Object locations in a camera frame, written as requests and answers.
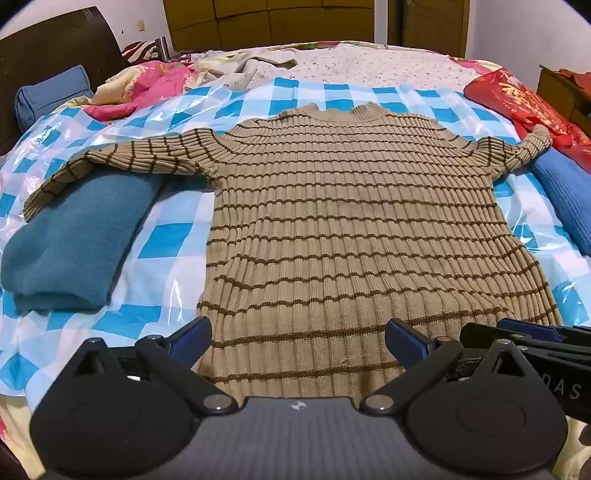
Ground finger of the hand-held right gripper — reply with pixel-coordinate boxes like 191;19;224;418
460;322;559;358
496;317;591;346

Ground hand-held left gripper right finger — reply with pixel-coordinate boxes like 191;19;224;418
359;318;533;414

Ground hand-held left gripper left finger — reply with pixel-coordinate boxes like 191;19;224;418
75;316;238;414

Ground beige brown-striped ribbed sweater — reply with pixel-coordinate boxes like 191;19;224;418
23;104;564;398

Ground folded blue knit sweater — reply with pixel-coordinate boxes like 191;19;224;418
530;154;591;258

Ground folded teal fleece sweater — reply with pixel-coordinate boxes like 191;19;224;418
0;173;167;315

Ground red gold-printed bag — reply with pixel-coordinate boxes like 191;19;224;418
464;68;591;175

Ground wooden nightstand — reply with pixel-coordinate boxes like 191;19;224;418
537;65;591;139

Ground pink floral quilt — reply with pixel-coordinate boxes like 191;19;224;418
85;58;204;121

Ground blue white checkered plastic sheet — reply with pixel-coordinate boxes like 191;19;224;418
0;76;591;409

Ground crumpled beige cloth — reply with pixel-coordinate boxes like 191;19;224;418
215;48;303;92

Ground blue pillow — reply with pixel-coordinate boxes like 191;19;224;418
15;65;95;127

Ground white floral bedsheet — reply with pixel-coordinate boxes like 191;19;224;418
249;42;492;89

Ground red white striped cloth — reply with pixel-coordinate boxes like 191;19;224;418
121;41;161;64

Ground brown wooden door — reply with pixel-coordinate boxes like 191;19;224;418
387;0;471;59

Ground brown wooden wardrobe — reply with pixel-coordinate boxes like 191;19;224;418
164;0;389;52

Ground dark wooden headboard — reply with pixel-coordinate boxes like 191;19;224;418
0;6;130;155

